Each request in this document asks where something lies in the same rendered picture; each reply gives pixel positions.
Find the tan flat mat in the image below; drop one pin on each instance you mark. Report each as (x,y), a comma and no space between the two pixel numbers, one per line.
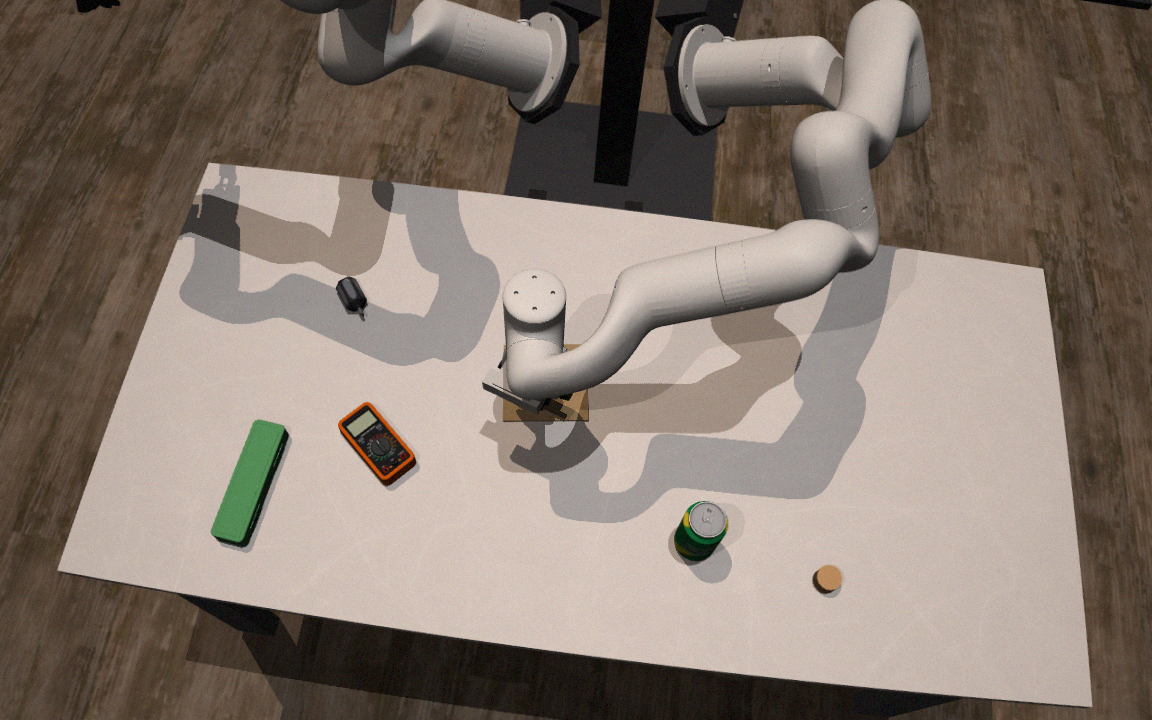
(576,409)

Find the brown cylinder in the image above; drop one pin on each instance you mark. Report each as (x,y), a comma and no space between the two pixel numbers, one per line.
(827,579)

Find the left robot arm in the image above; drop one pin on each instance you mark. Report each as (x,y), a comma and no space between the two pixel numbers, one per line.
(831,155)

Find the orange multimeter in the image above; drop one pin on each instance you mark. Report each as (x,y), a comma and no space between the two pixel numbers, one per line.
(377,443)

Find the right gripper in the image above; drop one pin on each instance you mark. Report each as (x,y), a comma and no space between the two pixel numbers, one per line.
(85,6)

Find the green pencil case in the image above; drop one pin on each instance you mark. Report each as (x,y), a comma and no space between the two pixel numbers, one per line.
(250,482)

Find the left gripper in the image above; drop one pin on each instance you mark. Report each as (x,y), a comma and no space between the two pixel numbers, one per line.
(547,400)

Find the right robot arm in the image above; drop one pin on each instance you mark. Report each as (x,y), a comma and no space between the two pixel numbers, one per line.
(357,46)

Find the green soda can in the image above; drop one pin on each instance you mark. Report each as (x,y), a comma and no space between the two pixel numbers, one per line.
(700,531)

